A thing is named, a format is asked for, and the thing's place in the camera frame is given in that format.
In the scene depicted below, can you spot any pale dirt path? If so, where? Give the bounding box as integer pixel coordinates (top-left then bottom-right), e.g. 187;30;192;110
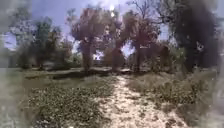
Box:
94;73;191;128

